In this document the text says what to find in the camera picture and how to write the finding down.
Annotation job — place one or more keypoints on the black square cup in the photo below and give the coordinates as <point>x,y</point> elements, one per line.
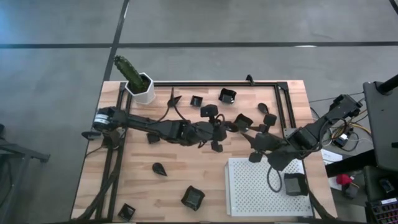
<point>294,185</point>

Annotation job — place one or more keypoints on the black small square plate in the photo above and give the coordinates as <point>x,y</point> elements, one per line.
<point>152,138</point>
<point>126,212</point>
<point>196,100</point>

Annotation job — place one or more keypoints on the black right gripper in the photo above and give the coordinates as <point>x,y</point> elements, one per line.
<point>267,141</point>

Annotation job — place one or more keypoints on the green cactus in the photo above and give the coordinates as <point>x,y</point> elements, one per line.
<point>129,71</point>

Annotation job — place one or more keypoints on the grey metal cart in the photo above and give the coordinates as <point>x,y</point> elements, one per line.
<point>384,130</point>

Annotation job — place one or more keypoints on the red round object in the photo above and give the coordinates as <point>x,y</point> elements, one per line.
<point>343,179</point>

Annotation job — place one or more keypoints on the black case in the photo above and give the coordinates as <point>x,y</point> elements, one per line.
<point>376,180</point>

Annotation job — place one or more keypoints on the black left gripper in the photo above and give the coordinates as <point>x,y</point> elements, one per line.
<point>211,132</point>

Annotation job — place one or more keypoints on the white perforated metal shelf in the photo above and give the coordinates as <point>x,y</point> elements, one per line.
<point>248,193</point>

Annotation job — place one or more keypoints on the white power adapter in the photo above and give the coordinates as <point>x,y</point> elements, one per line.
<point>343,137</point>

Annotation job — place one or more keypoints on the black metal stand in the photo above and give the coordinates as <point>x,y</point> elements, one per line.
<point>18,152</point>

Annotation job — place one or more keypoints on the black box piece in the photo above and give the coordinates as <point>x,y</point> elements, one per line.
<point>227,95</point>

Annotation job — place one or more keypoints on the grey metal corner bracket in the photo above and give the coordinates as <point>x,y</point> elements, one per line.
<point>290,132</point>

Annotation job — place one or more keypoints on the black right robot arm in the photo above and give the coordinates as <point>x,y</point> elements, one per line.
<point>342,107</point>

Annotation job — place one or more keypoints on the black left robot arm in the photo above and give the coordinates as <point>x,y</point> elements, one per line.
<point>146,124</point>

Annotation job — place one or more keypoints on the black frame clamp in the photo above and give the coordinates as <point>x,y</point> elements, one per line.
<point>249,79</point>

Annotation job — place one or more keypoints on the black aluminium table frame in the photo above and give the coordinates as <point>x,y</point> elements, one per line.
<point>217,84</point>

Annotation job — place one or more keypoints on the white paper sheet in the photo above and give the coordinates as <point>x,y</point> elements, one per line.
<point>329,155</point>

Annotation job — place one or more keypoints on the white hexagonal plant pot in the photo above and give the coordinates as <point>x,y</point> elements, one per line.
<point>146,96</point>

